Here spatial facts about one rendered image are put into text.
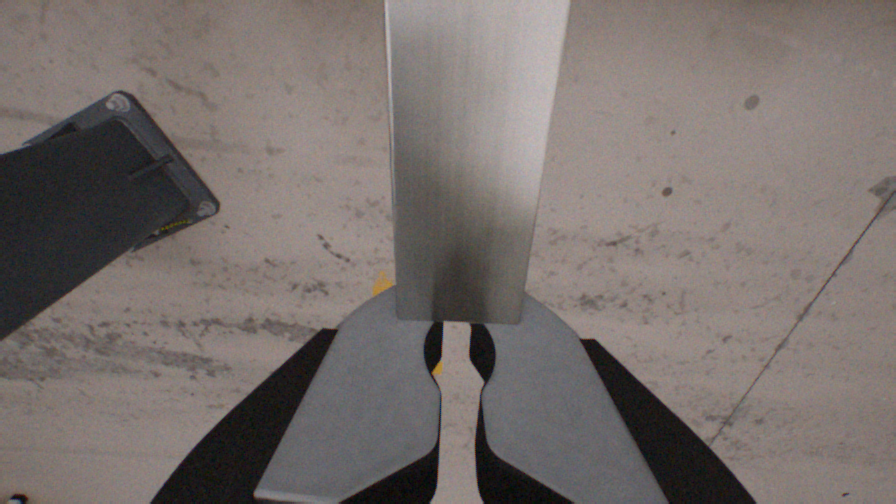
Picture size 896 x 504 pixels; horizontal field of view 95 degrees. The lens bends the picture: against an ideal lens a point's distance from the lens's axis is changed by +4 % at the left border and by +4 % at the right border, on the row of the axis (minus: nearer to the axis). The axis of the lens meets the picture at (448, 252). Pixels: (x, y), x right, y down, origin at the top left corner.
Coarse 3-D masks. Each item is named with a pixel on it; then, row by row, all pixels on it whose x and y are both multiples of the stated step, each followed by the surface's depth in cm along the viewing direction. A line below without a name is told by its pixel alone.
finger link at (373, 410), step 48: (336, 336) 9; (384, 336) 9; (432, 336) 10; (336, 384) 8; (384, 384) 8; (432, 384) 8; (288, 432) 7; (336, 432) 7; (384, 432) 7; (432, 432) 7; (288, 480) 6; (336, 480) 6; (384, 480) 6; (432, 480) 7
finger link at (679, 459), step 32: (608, 352) 9; (608, 384) 8; (640, 384) 8; (640, 416) 7; (672, 416) 8; (640, 448) 7; (672, 448) 7; (704, 448) 7; (672, 480) 6; (704, 480) 6; (736, 480) 6
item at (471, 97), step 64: (384, 0) 6; (448, 0) 6; (512, 0) 6; (448, 64) 7; (512, 64) 7; (448, 128) 7; (512, 128) 7; (448, 192) 8; (512, 192) 8; (448, 256) 9; (512, 256) 9; (448, 320) 10; (512, 320) 10
